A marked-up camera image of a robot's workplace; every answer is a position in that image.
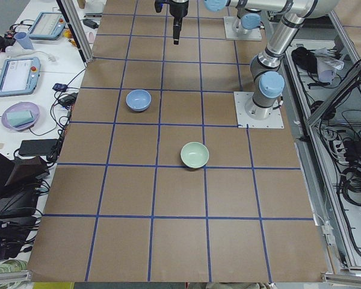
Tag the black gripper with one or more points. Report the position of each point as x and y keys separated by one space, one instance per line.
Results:
x=179 y=9

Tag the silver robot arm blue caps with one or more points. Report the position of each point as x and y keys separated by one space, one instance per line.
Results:
x=269 y=84

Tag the blue ceramic bowl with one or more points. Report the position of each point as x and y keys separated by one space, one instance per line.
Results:
x=138 y=100

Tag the green ceramic bowl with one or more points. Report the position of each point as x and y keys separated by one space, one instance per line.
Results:
x=194 y=155

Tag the black power adapter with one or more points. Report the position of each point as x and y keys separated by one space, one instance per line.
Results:
x=90 y=23

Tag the far teach pendant tablet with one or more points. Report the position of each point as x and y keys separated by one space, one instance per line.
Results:
x=47 y=26

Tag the teach pendant tablet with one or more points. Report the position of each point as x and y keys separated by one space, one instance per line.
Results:
x=47 y=26
x=19 y=76

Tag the blue small device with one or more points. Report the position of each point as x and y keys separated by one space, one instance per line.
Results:
x=59 y=87

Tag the light blue plastic cup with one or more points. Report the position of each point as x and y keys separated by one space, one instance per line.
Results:
x=24 y=40

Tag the brown paper table mat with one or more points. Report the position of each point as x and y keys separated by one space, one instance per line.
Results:
x=124 y=207

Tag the near teach pendant tablet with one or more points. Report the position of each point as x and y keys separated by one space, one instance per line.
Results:
x=19 y=76

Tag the purple plate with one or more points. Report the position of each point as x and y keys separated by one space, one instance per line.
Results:
x=19 y=107

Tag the black power brick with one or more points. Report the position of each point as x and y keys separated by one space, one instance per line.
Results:
x=41 y=147

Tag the green sponge block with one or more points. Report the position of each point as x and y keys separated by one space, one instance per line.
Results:
x=18 y=118

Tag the white power strip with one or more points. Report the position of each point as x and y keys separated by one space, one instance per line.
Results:
x=339 y=151

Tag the green tape rolls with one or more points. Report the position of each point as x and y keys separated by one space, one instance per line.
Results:
x=13 y=265

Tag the aluminium frame post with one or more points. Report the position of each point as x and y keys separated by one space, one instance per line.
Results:
x=71 y=17

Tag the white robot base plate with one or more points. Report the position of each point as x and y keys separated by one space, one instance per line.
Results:
x=249 y=115

